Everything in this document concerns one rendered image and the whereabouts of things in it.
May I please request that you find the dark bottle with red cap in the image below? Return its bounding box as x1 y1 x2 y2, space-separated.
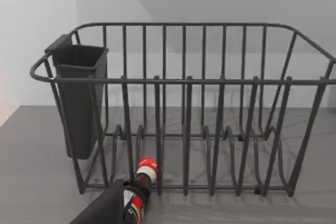
122 156 158 224

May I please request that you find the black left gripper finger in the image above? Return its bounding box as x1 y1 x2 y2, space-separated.
69 179 125 224

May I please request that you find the dark grey cutlery holder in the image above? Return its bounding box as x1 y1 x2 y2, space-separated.
44 34 109 160

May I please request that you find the dark grey wire dish rack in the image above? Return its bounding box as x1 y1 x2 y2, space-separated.
29 22 336 198

